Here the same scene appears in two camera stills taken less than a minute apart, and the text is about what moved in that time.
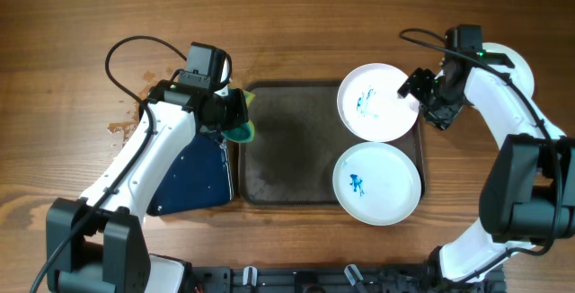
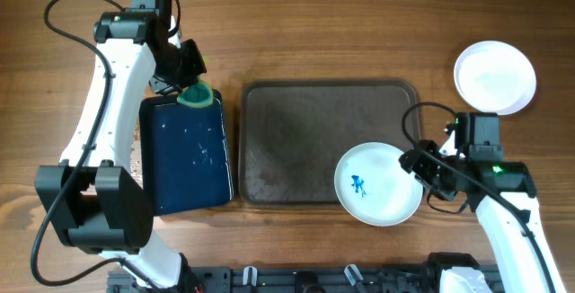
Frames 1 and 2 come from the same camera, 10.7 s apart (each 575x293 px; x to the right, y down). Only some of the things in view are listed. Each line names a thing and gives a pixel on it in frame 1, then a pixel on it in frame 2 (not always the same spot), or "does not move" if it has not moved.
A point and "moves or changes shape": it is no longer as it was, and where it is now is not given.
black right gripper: x=412 y=86 -> x=418 y=166
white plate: x=377 y=183 does not move
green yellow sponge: x=244 y=133 moves or changes shape
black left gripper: x=239 y=113 -> x=196 y=66
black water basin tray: x=199 y=175 does not move
